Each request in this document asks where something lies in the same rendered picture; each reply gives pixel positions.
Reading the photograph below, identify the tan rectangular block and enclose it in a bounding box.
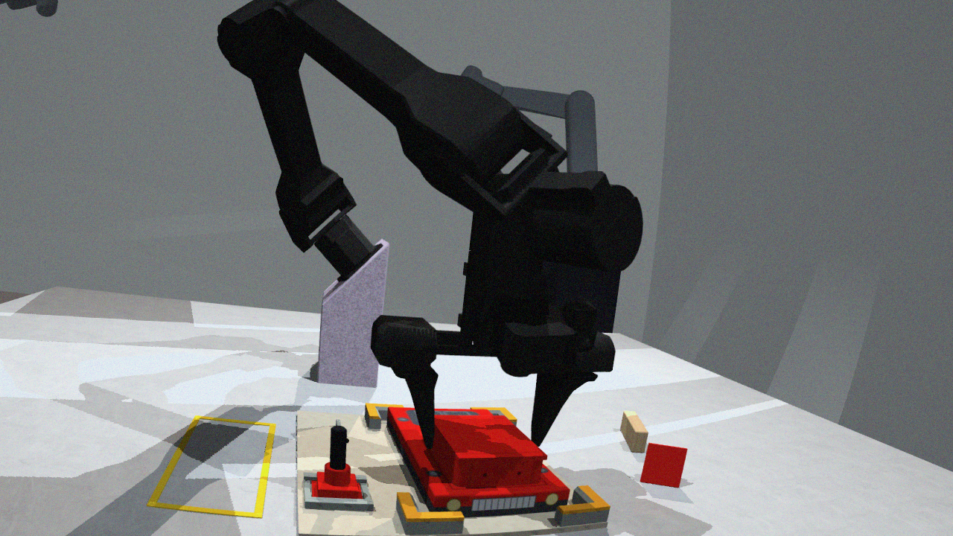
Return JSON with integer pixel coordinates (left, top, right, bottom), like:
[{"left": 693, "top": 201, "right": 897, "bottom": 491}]
[{"left": 620, "top": 410, "right": 648, "bottom": 453}]

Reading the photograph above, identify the red block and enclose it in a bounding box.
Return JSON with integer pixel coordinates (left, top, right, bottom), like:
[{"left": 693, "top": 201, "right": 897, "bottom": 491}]
[{"left": 640, "top": 442, "right": 688, "bottom": 488}]

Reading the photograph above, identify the red toy car body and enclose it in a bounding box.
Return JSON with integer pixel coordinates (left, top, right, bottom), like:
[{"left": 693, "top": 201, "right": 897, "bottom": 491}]
[{"left": 386, "top": 406, "right": 570, "bottom": 517}]

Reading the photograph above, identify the yellow rectangular frame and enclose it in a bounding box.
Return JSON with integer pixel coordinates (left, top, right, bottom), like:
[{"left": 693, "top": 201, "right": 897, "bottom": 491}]
[{"left": 147, "top": 415, "right": 276, "bottom": 518}]

